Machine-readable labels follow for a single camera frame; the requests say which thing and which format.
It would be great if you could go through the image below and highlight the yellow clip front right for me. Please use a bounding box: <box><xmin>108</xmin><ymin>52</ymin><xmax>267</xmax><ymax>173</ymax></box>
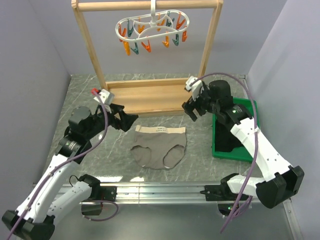
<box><xmin>162</xmin><ymin>35</ymin><xmax>170</xmax><ymax>48</ymax></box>

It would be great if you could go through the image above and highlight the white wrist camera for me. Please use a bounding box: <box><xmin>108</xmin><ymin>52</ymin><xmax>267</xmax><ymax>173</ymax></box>
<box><xmin>91</xmin><ymin>88</ymin><xmax>115</xmax><ymax>106</ymax></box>
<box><xmin>184</xmin><ymin>76</ymin><xmax>204</xmax><ymax>101</ymax></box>

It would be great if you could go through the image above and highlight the yellow clip inner left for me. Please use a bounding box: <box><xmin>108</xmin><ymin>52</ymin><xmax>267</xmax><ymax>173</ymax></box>
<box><xmin>137</xmin><ymin>16</ymin><xmax>146</xmax><ymax>34</ymax></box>

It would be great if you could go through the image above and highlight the orange clip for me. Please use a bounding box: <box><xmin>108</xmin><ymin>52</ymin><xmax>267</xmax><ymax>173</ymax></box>
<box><xmin>118</xmin><ymin>23</ymin><xmax>127</xmax><ymax>42</ymax></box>
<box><xmin>175</xmin><ymin>12</ymin><xmax>186</xmax><ymax>31</ymax></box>
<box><xmin>181</xmin><ymin>30</ymin><xmax>188</xmax><ymax>42</ymax></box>
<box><xmin>141</xmin><ymin>39</ymin><xmax>152</xmax><ymax>53</ymax></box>

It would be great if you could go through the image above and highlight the black garment in bin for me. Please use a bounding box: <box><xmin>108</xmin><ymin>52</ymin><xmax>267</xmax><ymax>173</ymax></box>
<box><xmin>214</xmin><ymin>120</ymin><xmax>243</xmax><ymax>153</ymax></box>

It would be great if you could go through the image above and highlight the green plastic bin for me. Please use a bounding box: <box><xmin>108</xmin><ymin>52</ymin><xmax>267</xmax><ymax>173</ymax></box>
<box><xmin>211</xmin><ymin>97</ymin><xmax>261</xmax><ymax>165</ymax></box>

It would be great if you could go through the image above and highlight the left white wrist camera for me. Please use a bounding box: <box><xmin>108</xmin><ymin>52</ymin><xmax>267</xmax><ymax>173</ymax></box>
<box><xmin>91</xmin><ymin>88</ymin><xmax>115</xmax><ymax>106</ymax></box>

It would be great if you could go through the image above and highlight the teal clip back left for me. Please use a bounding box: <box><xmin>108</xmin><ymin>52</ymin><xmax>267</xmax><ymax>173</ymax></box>
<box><xmin>127</xmin><ymin>18</ymin><xmax>135</xmax><ymax>38</ymax></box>

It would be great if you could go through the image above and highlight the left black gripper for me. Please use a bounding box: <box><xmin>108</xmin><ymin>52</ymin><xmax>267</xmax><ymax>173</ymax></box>
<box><xmin>84</xmin><ymin>103</ymin><xmax>138</xmax><ymax>140</ymax></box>

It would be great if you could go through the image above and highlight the wooden hanging rack frame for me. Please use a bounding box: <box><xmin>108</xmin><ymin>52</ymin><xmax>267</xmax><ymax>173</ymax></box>
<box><xmin>71</xmin><ymin>0</ymin><xmax>224</xmax><ymax>117</ymax></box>

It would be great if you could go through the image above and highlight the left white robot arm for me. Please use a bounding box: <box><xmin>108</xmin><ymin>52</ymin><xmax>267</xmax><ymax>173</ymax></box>
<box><xmin>2</xmin><ymin>104</ymin><xmax>139</xmax><ymax>240</ymax></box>

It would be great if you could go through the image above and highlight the yellow clip front left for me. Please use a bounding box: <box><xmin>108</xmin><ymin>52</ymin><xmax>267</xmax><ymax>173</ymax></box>
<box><xmin>123</xmin><ymin>41</ymin><xmax>131</xmax><ymax>56</ymax></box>

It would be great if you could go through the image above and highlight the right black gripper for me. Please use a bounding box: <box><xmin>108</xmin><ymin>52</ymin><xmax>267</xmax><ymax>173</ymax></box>
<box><xmin>181</xmin><ymin>84</ymin><xmax>220</xmax><ymax>122</ymax></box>

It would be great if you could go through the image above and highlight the teal clip front right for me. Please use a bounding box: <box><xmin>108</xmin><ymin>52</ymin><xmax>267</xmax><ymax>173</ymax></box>
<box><xmin>172</xmin><ymin>34</ymin><xmax>180</xmax><ymax>46</ymax></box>

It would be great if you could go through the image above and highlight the yellow clip back centre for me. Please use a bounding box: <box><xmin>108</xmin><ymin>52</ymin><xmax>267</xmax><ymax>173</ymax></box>
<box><xmin>156</xmin><ymin>13</ymin><xmax>166</xmax><ymax>26</ymax></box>

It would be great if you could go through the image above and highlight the white plastic clip hanger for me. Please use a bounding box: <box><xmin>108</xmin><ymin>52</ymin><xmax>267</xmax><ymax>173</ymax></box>
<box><xmin>115</xmin><ymin>0</ymin><xmax>190</xmax><ymax>43</ymax></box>

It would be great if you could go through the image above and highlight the aluminium mounting rail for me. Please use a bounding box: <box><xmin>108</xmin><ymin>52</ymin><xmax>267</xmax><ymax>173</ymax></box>
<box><xmin>16</xmin><ymin>181</ymin><xmax>303</xmax><ymax>240</ymax></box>

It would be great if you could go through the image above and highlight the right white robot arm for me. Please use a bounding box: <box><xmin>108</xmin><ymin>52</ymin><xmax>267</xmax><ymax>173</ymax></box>
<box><xmin>182</xmin><ymin>76</ymin><xmax>305</xmax><ymax>209</ymax></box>

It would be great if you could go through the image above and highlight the teal clip front left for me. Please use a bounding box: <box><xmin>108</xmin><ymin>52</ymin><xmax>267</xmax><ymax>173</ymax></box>
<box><xmin>130</xmin><ymin>42</ymin><xmax>139</xmax><ymax>55</ymax></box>

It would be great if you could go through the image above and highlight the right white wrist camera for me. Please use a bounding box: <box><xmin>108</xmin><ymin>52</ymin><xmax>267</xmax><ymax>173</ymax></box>
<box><xmin>184</xmin><ymin>76</ymin><xmax>204</xmax><ymax>101</ymax></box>

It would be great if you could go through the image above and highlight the taupe underwear beige waistband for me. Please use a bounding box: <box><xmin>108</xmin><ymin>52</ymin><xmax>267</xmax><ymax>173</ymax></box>
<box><xmin>130</xmin><ymin>125</ymin><xmax>187</xmax><ymax>170</ymax></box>

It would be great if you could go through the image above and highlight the teal clip back centre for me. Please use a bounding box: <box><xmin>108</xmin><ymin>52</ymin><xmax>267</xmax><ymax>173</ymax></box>
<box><xmin>165</xmin><ymin>11</ymin><xmax>175</xmax><ymax>27</ymax></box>

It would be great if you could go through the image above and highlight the yellow clip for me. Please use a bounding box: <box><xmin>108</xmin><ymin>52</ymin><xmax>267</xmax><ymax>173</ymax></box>
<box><xmin>162</xmin><ymin>35</ymin><xmax>170</xmax><ymax>48</ymax></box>
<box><xmin>156</xmin><ymin>13</ymin><xmax>166</xmax><ymax>26</ymax></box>
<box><xmin>123</xmin><ymin>41</ymin><xmax>131</xmax><ymax>56</ymax></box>
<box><xmin>137</xmin><ymin>16</ymin><xmax>146</xmax><ymax>34</ymax></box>

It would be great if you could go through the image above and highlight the teal clip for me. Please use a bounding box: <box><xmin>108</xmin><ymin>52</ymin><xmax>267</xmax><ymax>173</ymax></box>
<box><xmin>165</xmin><ymin>11</ymin><xmax>175</xmax><ymax>27</ymax></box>
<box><xmin>127</xmin><ymin>18</ymin><xmax>135</xmax><ymax>38</ymax></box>
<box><xmin>130</xmin><ymin>42</ymin><xmax>139</xmax><ymax>55</ymax></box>
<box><xmin>172</xmin><ymin>34</ymin><xmax>180</xmax><ymax>46</ymax></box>

